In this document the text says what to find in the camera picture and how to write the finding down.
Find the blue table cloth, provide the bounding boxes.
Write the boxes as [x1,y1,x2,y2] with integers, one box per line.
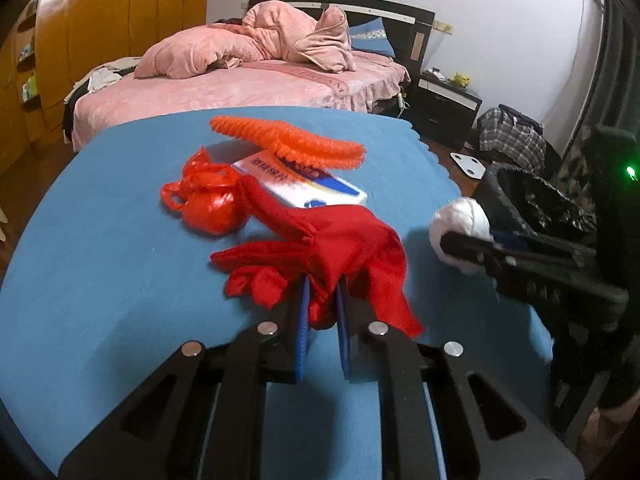
[0,105,556,480]

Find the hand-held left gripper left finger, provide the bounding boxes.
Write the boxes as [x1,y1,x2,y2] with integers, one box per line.
[59,275,313,480]

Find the red plastic bag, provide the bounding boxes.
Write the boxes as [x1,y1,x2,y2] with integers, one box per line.
[160,146,248,236]

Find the red glove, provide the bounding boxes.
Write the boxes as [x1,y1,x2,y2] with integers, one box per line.
[210,175,426,338]

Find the white paper ball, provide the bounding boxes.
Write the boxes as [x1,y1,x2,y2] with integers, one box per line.
[430,197,493,276]

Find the orange foam net sleeve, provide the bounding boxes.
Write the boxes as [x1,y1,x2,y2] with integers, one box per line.
[209,115,367,171]

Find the white clothes pile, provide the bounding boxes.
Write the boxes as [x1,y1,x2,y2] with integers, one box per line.
[75,57,143,93]

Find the plaid bag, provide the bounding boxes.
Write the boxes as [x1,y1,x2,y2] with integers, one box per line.
[476,105,548,171]

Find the trash bin with black bag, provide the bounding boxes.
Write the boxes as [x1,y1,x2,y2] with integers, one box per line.
[472,162,601,246]

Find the black and white nightstand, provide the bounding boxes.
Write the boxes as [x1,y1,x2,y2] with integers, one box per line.
[411,71,483,141]

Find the air conditioner pipe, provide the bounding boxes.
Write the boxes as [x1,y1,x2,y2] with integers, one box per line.
[560,0,603,156]

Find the dark patterned curtain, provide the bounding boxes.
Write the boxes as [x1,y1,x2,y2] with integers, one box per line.
[592,0,640,133]

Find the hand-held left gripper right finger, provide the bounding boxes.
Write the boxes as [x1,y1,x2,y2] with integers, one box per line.
[336,282,586,480]

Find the dark wooden headboard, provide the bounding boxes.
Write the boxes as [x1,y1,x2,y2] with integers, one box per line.
[248,0,436,68]

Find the white bathroom scale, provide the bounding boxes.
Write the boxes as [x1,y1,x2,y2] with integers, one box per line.
[450,152,486,180]

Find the bed with pink sheet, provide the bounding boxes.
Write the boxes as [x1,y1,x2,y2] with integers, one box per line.
[62,0,436,153]

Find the wooden wardrobe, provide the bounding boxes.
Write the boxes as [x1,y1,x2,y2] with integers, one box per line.
[0,0,213,171]

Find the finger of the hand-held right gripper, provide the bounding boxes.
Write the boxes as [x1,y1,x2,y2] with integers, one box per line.
[490,229,598,261]
[439,231,591,281]

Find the person's right forearm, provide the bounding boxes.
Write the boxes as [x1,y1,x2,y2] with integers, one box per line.
[582,402,640,480]

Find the white printed carton box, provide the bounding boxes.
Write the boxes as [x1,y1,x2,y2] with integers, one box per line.
[231,147,368,209]

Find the large blue pillow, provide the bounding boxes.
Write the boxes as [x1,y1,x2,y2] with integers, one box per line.
[348,17,396,58]

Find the pink quilt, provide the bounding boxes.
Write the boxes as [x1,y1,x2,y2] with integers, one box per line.
[134,1,357,80]

